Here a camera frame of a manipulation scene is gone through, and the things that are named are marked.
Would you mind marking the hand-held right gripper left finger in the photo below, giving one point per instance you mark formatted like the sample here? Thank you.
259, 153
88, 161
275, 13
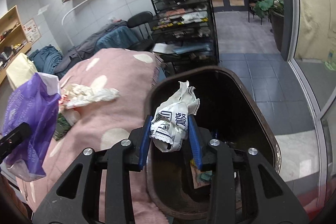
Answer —
145, 142

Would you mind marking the cream cloth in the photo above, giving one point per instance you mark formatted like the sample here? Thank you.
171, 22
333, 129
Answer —
19, 69

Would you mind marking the crumpled white wrapper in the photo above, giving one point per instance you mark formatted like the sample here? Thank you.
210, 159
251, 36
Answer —
86, 94

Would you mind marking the dark brown trash bin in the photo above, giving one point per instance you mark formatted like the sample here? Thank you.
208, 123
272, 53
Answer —
236, 113

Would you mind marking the black mesh cart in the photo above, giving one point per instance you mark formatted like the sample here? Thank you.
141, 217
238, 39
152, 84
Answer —
183, 16

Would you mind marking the pink polka-dot blanket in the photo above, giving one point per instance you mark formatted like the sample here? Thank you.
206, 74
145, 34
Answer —
110, 113

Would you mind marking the white curved pole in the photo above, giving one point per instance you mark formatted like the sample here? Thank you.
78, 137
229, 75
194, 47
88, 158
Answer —
78, 3

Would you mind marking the dark plant pot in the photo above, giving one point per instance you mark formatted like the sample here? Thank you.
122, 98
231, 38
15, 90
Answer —
278, 27

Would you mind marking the crushed green plastic bottle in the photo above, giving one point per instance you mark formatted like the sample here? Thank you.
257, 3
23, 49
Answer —
63, 124

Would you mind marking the teal pink packet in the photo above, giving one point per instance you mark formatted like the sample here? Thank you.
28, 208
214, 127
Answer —
202, 176

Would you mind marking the pile of blue blankets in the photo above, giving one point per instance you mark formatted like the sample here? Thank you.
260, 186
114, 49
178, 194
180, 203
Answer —
47, 56

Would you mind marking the wooden wall cabinet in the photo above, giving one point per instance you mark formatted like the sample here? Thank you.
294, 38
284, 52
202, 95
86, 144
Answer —
10, 16

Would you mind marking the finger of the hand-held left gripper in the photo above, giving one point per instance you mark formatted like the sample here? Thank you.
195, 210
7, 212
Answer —
15, 137

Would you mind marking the white printed paper packet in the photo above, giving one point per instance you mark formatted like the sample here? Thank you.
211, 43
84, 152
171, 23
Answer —
173, 119

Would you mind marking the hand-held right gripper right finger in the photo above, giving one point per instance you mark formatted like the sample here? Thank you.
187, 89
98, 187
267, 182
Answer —
195, 145

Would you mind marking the green potted plant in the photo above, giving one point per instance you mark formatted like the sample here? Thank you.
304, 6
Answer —
267, 3

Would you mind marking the black stool chair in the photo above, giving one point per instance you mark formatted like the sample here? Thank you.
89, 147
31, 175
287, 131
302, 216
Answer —
140, 19

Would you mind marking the grey covered massage bed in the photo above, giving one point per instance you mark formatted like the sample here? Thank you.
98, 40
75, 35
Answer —
105, 35

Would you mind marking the wall poster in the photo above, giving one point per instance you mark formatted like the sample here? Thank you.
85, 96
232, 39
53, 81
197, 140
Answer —
31, 29

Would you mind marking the purple plastic bag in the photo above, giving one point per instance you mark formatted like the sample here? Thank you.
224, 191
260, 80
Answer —
34, 113

